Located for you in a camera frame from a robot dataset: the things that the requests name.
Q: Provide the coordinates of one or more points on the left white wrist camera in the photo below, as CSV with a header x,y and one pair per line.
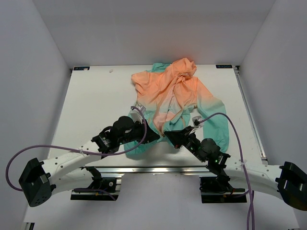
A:
x,y
137,111

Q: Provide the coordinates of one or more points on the aluminium table rail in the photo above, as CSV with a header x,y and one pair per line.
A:
x,y
263,155
153,169

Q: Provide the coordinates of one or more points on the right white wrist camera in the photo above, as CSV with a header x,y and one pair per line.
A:
x,y
197,124

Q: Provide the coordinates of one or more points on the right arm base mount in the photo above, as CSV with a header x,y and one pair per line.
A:
x,y
214,191

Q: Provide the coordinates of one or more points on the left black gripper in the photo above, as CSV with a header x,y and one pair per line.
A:
x,y
142,126

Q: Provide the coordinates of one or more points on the aluminium table front rail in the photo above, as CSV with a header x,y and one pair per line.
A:
x,y
153,169

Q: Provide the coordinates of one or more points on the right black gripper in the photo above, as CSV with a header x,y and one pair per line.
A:
x,y
179,137

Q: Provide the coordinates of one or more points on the orange and teal jacket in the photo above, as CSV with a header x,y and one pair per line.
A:
x,y
169,93

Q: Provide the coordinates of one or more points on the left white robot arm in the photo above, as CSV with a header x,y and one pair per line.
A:
x,y
70,171

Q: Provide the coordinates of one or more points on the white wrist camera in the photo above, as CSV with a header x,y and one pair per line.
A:
x,y
137,111
197,124

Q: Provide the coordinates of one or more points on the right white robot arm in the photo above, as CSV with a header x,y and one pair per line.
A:
x,y
287,182

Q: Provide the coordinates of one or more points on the aluminium table right rail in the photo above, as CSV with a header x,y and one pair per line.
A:
x,y
263,155

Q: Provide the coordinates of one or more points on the right blue table label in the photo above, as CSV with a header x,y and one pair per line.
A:
x,y
223,66

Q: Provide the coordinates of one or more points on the left blue table label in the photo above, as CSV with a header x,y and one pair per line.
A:
x,y
81,68

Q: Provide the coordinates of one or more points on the blue table label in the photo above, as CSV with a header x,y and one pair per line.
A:
x,y
81,68
223,66

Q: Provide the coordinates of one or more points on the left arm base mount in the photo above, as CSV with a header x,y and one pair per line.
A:
x,y
101,188

